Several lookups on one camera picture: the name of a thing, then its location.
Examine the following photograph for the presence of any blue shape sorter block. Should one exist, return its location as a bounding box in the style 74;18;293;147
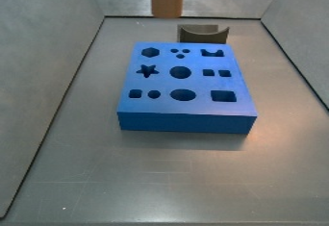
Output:
116;42;257;134

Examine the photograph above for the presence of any dark grey curved holder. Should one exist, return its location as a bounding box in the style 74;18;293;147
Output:
178;24;230;44

